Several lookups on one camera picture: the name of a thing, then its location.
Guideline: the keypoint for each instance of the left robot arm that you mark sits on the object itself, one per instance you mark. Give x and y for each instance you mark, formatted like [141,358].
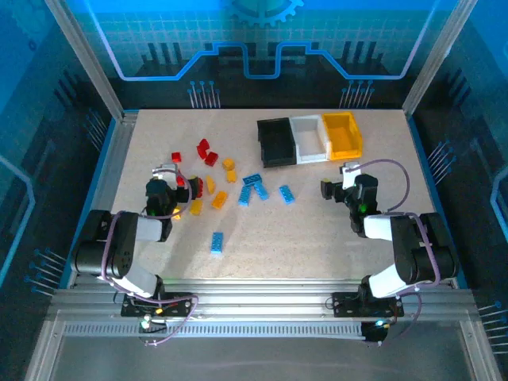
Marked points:
[119,246]

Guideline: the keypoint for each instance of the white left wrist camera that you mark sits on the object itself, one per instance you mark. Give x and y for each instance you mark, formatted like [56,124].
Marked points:
[164,170]

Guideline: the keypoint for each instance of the yellow plastic bin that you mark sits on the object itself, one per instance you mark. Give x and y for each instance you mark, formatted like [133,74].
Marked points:
[341,137]

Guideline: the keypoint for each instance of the red sloped lego brick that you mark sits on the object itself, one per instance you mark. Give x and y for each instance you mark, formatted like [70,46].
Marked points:
[204,143]
[202,152]

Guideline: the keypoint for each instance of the aluminium side rail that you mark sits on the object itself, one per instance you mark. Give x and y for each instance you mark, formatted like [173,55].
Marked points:
[115,158]

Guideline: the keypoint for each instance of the round orange lego piece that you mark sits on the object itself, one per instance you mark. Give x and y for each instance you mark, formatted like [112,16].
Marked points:
[228,163]

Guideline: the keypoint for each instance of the orange lego brick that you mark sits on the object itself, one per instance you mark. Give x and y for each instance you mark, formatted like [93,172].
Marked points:
[219,199]
[231,175]

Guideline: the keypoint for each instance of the small red lego brick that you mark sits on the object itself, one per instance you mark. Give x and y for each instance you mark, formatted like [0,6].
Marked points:
[176,157]

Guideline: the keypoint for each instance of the aluminium frame post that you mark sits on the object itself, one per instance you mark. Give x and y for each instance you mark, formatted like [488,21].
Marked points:
[436,59]
[85,59]

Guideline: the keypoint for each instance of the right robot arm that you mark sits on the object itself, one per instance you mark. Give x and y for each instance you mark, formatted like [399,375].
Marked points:
[412,254]

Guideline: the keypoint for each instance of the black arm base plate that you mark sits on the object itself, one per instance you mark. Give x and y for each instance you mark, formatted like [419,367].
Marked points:
[178,305]
[345,303]

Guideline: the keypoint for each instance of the white plastic bin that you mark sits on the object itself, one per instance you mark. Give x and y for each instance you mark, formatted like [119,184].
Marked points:
[311,139]

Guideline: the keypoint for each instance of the black electronics box with lights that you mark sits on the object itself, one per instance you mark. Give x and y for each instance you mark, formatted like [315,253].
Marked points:
[152,325]
[375,331]

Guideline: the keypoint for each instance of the wide aluminium base rail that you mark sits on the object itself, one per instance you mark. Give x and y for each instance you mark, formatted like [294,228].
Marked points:
[258,295]

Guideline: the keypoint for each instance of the black plastic bin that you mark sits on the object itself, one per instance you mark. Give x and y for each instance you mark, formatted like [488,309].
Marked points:
[278,147]

